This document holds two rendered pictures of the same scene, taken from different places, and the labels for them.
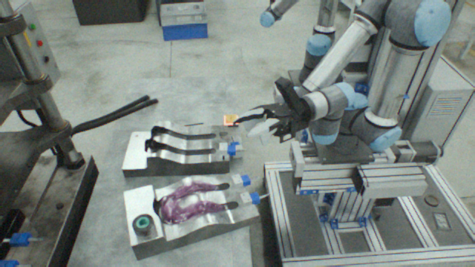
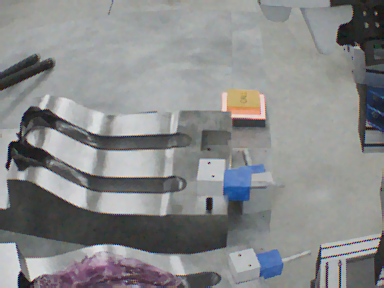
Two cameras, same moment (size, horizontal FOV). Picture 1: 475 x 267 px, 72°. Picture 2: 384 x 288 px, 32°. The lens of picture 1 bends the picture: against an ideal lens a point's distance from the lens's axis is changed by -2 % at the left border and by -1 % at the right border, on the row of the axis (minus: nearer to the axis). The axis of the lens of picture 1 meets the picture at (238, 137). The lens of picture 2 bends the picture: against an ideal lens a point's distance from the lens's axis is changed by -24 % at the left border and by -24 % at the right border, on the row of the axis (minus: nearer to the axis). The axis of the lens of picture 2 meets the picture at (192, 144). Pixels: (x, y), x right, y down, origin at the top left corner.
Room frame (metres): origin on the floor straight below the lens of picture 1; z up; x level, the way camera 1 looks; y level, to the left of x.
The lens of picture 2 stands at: (0.15, -0.03, 1.65)
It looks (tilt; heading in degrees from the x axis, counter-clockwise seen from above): 35 degrees down; 7
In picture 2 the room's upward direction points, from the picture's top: 2 degrees counter-clockwise
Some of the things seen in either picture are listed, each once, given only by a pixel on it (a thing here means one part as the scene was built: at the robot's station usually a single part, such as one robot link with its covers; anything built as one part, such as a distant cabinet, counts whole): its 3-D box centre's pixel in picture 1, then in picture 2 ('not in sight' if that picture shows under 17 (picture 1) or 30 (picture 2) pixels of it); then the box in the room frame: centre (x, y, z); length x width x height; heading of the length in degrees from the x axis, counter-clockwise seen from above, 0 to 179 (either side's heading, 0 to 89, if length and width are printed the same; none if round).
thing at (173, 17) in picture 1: (183, 13); not in sight; (4.38, 0.73, 0.28); 0.61 x 0.41 x 0.15; 98
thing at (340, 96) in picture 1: (333, 99); not in sight; (0.77, -0.27, 1.43); 0.11 x 0.08 x 0.09; 120
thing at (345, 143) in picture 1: (343, 133); not in sight; (1.02, -0.44, 1.09); 0.15 x 0.15 x 0.10
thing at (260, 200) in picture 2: (234, 144); (251, 175); (1.22, 0.01, 0.83); 0.13 x 0.05 x 0.05; 13
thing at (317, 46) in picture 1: (318, 50); not in sight; (1.52, -0.40, 1.20); 0.13 x 0.12 x 0.14; 158
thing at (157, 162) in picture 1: (177, 146); (76, 167); (1.17, 0.30, 0.87); 0.50 x 0.26 x 0.14; 93
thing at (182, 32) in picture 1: (185, 26); not in sight; (4.38, 0.73, 0.11); 0.61 x 0.41 x 0.22; 98
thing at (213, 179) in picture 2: (233, 150); (243, 184); (1.12, 0.02, 0.89); 0.13 x 0.05 x 0.05; 91
